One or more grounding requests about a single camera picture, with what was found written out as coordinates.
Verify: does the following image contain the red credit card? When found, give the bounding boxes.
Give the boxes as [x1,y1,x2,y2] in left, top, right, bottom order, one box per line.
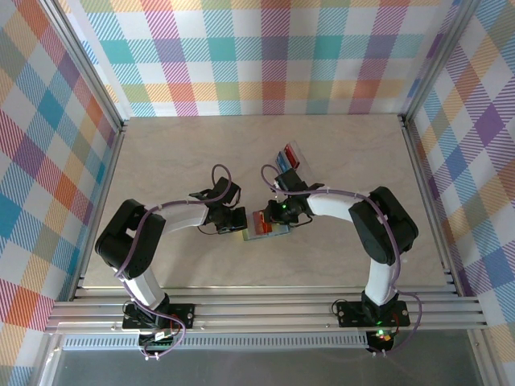
[283,143,303,168]
[251,211,270,235]

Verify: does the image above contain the green card holder wallet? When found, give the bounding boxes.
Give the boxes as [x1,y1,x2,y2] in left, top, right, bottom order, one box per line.
[242,211,293,242]

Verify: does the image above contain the clear acrylic card stand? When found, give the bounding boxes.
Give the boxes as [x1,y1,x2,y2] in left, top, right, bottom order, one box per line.
[273,140,317,178]

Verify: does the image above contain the grey metal bottom panel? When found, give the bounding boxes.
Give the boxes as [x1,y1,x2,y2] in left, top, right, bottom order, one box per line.
[34,333,496,386]

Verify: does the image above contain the aluminium frame cross rail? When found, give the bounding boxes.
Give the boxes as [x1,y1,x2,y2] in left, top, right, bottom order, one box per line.
[44,295,488,333]

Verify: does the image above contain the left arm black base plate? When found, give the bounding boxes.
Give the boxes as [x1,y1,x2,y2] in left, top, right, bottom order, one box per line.
[122,303,196,331]

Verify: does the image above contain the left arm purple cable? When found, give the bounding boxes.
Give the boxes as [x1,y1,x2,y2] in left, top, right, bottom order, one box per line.
[114,163,234,361]

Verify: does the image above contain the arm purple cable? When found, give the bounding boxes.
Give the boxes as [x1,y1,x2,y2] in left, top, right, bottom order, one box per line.
[261,163,423,357]
[114,163,234,361]

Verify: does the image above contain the slotted grey cable duct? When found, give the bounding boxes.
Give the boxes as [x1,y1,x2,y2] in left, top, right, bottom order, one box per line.
[60,335,369,351]

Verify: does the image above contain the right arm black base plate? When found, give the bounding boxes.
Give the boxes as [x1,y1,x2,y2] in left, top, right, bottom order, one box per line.
[336,300,411,327]

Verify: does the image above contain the aluminium frame side rail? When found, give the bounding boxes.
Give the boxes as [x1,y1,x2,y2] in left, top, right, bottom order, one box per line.
[70,120,130,301]
[398,114,468,297]

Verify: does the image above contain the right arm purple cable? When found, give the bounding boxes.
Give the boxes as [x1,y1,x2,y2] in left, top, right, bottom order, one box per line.
[261,163,423,357]

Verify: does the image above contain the aluminium frame post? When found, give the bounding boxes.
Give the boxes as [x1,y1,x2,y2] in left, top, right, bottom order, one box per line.
[398,0,484,129]
[42,0,130,136]

